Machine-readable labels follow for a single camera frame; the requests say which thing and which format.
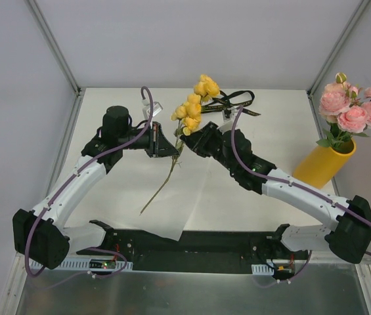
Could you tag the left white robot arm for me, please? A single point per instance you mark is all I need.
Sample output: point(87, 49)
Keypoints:
point(41, 234)

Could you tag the left white cable duct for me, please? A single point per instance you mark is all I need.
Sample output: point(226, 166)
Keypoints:
point(94, 264)

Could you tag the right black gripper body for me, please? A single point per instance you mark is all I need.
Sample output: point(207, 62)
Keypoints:
point(207, 138)

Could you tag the yellow cylindrical vase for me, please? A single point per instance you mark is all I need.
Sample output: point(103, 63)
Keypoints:
point(323, 163)

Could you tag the black ribbon gold lettering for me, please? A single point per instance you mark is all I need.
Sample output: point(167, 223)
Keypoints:
point(223, 104)

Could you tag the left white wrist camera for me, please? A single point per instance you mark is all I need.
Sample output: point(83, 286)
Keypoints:
point(151, 110)

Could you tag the right white cable duct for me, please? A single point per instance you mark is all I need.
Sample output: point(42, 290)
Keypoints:
point(262, 270)

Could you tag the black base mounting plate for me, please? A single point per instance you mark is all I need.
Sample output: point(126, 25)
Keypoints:
point(198, 251)

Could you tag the aluminium frame post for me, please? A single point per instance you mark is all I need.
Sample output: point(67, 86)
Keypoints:
point(339, 44)
point(52, 44)

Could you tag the yellow flower stem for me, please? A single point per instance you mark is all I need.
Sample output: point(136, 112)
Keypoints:
point(188, 117)

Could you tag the left aluminium frame post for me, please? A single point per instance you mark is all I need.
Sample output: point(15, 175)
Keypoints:
point(52, 44)

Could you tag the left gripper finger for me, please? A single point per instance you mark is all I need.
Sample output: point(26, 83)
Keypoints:
point(154, 146)
point(164, 147)

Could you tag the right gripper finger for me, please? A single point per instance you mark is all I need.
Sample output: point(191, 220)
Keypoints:
point(194, 142)
point(206, 131)

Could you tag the white cable duct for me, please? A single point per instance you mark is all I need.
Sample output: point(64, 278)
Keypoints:
point(94, 264)
point(262, 270)

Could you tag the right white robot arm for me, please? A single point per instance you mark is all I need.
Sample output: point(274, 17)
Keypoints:
point(344, 224)

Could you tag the right aluminium frame post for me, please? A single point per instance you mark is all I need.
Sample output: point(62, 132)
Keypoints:
point(339, 44)

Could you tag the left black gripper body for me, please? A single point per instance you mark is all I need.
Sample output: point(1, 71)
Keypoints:
point(153, 141)

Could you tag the white wrapping paper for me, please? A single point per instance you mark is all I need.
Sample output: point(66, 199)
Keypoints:
point(146, 193)

